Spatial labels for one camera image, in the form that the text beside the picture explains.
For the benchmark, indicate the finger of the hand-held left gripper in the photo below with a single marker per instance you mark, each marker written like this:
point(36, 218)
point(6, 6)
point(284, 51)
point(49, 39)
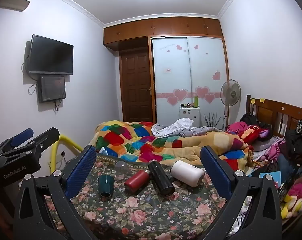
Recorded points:
point(44, 138)
point(22, 137)

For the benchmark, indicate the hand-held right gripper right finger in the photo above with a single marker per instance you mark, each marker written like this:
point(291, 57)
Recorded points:
point(216, 172)

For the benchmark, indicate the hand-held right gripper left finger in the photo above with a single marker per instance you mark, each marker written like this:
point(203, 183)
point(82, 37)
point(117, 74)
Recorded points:
point(80, 171)

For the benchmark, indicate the dark green cup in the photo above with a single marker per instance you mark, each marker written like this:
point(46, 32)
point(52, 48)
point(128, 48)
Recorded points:
point(106, 185)

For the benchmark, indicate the clear glass cup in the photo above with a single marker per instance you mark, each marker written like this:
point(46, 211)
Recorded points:
point(122, 167)

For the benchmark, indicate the yellow tube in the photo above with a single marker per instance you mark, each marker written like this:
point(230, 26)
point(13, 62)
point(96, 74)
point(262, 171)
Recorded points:
point(55, 145)

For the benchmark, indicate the white bottle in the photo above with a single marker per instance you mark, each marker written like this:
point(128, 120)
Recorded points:
point(187, 173)

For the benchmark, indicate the dried twig bundle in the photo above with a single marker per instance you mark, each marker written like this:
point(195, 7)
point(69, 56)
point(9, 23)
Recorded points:
point(212, 122)

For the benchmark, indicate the pink cloth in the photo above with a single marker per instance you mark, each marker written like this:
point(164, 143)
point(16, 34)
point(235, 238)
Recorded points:
point(237, 126)

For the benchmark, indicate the red plush toy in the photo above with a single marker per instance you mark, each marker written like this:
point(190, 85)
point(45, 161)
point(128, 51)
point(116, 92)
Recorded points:
point(253, 135)

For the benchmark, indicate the blue book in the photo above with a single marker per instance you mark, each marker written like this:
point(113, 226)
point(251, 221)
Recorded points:
point(271, 177)

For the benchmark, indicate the black bottle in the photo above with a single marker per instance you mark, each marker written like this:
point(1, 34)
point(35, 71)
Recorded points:
point(161, 178)

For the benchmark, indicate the colourful patchwork quilt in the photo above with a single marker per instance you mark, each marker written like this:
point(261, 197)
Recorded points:
point(166, 146)

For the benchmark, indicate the grey blanket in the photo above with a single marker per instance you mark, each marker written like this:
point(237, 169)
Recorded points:
point(181, 127)

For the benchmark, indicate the red bottle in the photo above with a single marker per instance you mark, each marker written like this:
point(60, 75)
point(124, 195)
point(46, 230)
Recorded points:
point(137, 181)

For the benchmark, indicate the black backpack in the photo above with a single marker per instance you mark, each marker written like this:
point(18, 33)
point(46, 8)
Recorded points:
point(248, 119)

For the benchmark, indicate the small white fridge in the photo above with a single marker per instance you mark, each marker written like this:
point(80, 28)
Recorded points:
point(189, 115)

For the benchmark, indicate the floral bedsheet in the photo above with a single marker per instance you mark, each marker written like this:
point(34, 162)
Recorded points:
point(141, 212)

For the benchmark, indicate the green bottle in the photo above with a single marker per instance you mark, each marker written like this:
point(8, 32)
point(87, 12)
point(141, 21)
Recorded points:
point(196, 101)

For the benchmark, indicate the standing fan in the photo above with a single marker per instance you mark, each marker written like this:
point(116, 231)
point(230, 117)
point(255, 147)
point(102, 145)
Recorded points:
point(231, 92)

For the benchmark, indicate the yellow plush toy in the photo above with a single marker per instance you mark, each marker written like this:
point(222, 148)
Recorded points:
point(291, 205)

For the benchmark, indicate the wooden headboard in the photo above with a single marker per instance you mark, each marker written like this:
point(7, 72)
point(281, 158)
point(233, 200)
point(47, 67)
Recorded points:
point(271, 110)

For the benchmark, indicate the dark clothes pile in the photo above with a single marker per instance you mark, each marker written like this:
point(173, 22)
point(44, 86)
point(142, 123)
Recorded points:
point(298, 137)

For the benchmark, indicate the brown wooden door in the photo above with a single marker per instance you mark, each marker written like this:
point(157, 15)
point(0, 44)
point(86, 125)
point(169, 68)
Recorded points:
point(137, 87)

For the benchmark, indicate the wooden wardrobe with heart stickers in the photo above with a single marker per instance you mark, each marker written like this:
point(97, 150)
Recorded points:
point(191, 65)

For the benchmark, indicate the white air conditioner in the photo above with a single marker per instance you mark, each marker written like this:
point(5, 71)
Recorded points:
point(14, 3)

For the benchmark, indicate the small black wall monitor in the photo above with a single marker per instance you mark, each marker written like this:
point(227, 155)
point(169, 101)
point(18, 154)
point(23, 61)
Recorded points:
point(52, 88)

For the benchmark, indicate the black wall television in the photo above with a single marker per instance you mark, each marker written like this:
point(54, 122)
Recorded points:
point(50, 55)

